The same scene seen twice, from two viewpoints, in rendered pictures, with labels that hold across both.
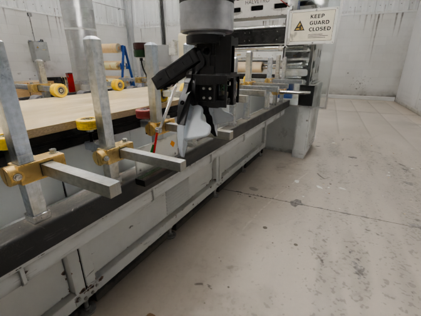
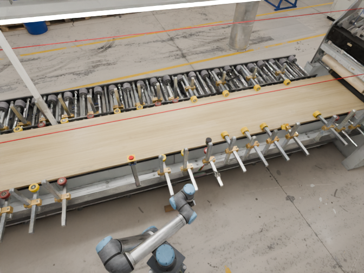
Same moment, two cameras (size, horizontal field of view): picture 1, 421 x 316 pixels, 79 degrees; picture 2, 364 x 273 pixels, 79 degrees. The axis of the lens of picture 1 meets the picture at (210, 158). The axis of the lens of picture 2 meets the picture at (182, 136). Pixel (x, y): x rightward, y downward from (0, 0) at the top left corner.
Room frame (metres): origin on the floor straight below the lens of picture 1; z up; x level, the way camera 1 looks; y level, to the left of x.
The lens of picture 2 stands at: (-0.13, -0.44, 2.88)
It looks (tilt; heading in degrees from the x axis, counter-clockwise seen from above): 51 degrees down; 42
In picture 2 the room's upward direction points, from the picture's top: 3 degrees clockwise
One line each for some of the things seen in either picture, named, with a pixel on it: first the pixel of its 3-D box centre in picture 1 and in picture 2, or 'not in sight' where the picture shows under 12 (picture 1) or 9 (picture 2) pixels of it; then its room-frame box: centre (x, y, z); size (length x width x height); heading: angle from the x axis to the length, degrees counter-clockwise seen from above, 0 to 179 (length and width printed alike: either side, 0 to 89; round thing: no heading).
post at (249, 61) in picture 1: (247, 86); (289, 136); (1.90, -0.27, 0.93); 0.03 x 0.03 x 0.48; 61
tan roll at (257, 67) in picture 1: (247, 67); (355, 81); (3.34, -0.46, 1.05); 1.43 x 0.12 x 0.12; 61
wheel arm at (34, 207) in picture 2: not in sight; (34, 209); (-0.50, 1.01, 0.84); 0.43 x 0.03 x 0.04; 61
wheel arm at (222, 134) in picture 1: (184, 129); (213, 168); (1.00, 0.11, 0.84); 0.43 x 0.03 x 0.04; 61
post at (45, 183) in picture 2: not in sight; (54, 193); (-0.28, 0.95, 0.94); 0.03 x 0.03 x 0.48; 61
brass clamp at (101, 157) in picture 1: (114, 152); (186, 167); (0.82, 0.33, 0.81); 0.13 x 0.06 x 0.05; 151
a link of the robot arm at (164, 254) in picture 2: not in sight; (164, 255); (0.09, -0.11, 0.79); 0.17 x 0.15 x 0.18; 83
